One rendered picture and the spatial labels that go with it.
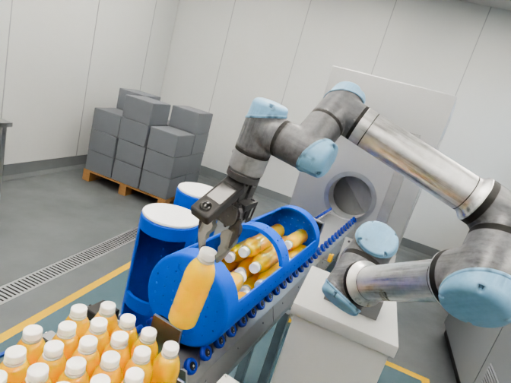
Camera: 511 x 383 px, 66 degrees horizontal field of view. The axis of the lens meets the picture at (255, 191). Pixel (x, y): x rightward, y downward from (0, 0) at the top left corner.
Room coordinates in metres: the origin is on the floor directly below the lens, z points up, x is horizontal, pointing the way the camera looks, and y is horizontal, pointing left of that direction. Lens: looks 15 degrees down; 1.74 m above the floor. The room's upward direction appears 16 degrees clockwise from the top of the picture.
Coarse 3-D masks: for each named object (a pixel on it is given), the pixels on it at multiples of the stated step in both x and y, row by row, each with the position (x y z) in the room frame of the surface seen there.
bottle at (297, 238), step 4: (296, 232) 1.70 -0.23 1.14; (300, 232) 1.72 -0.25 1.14; (304, 232) 1.74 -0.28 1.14; (288, 236) 1.64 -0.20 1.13; (292, 236) 1.64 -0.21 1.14; (296, 236) 1.65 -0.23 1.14; (300, 236) 1.68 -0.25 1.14; (304, 236) 1.71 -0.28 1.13; (284, 240) 1.64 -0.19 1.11; (288, 240) 1.61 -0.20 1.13; (292, 240) 1.62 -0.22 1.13; (296, 240) 1.63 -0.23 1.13; (300, 240) 1.66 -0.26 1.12; (304, 240) 1.71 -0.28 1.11; (292, 244) 1.61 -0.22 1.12; (296, 244) 1.62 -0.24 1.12; (300, 244) 1.67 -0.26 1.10; (292, 248) 1.62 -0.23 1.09
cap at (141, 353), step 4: (136, 348) 0.76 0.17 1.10; (140, 348) 0.76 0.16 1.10; (144, 348) 0.76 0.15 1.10; (148, 348) 0.77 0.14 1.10; (136, 352) 0.75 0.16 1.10; (140, 352) 0.75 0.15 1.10; (144, 352) 0.75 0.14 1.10; (148, 352) 0.76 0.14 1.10; (136, 356) 0.74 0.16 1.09; (140, 356) 0.74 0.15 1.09; (144, 356) 0.74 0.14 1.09; (148, 356) 0.75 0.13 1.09; (136, 360) 0.74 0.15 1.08; (140, 360) 0.74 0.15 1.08; (144, 360) 0.74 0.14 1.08
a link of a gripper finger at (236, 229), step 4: (236, 220) 0.76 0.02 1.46; (240, 220) 0.76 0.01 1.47; (236, 224) 0.76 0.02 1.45; (240, 224) 0.77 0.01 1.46; (228, 228) 0.77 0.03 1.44; (232, 228) 0.77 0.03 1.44; (236, 228) 0.76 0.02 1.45; (240, 228) 0.77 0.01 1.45; (236, 232) 0.76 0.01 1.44; (240, 232) 0.77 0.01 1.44; (232, 236) 0.76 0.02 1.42; (236, 236) 0.76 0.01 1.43; (232, 240) 0.76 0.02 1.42; (232, 244) 0.76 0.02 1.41
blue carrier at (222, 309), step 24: (264, 216) 1.60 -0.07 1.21; (288, 216) 1.81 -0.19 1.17; (312, 216) 1.77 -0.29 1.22; (216, 240) 1.36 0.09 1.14; (240, 240) 1.59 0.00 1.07; (312, 240) 1.75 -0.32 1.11; (168, 264) 1.03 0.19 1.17; (216, 264) 1.01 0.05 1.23; (288, 264) 1.37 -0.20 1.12; (168, 288) 1.02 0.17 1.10; (216, 288) 0.96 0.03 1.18; (264, 288) 1.17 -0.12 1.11; (168, 312) 1.02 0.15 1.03; (216, 312) 0.96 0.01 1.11; (240, 312) 1.03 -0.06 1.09; (192, 336) 0.98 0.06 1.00; (216, 336) 0.95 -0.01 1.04
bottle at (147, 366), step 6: (132, 360) 0.74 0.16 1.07; (150, 360) 0.77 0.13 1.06; (126, 366) 0.74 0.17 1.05; (132, 366) 0.73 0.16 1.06; (138, 366) 0.74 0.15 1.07; (144, 366) 0.74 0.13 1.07; (150, 366) 0.75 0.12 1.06; (144, 372) 0.74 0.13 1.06; (150, 372) 0.75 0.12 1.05; (144, 378) 0.73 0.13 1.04; (150, 378) 0.75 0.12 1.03
